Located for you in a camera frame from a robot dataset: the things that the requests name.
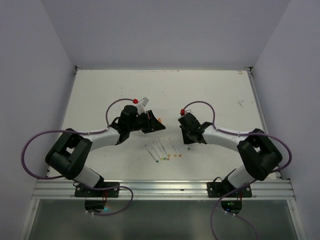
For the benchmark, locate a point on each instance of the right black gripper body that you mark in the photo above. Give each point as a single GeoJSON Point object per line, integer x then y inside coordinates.
{"type": "Point", "coordinates": [185, 134]}

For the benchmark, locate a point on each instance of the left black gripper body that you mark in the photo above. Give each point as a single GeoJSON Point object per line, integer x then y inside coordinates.
{"type": "Point", "coordinates": [141, 122]}

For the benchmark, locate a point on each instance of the light green cap marker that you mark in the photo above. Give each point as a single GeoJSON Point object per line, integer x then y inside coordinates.
{"type": "Point", "coordinates": [160, 150]}

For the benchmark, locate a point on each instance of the orange cap marker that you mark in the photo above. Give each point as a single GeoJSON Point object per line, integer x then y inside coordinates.
{"type": "Point", "coordinates": [175, 148]}

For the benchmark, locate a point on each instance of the teal green marker pen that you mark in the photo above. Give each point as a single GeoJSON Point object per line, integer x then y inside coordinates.
{"type": "Point", "coordinates": [151, 153]}

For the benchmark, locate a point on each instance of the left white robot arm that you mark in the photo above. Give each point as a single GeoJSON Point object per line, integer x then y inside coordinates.
{"type": "Point", "coordinates": [69, 153]}

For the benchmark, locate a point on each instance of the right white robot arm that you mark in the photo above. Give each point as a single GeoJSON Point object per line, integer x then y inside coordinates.
{"type": "Point", "coordinates": [258, 153]}

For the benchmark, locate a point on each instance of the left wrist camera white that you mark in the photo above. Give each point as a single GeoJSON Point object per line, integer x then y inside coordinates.
{"type": "Point", "coordinates": [141, 105]}

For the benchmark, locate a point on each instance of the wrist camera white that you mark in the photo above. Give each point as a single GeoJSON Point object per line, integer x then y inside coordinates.
{"type": "Point", "coordinates": [141, 105]}
{"type": "Point", "coordinates": [189, 111]}

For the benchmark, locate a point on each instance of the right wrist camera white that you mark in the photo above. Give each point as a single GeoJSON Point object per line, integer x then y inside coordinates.
{"type": "Point", "coordinates": [189, 111]}

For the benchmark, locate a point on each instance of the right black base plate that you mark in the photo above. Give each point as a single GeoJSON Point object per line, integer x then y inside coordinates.
{"type": "Point", "coordinates": [219, 189]}

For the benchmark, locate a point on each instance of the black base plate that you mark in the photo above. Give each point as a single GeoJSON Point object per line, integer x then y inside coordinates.
{"type": "Point", "coordinates": [219, 189]}
{"type": "Point", "coordinates": [107, 189]}

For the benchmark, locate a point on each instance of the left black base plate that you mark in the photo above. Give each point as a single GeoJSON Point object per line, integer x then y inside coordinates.
{"type": "Point", "coordinates": [107, 189]}

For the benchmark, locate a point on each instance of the aluminium rail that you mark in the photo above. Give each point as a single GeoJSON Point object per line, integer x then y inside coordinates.
{"type": "Point", "coordinates": [60, 189]}

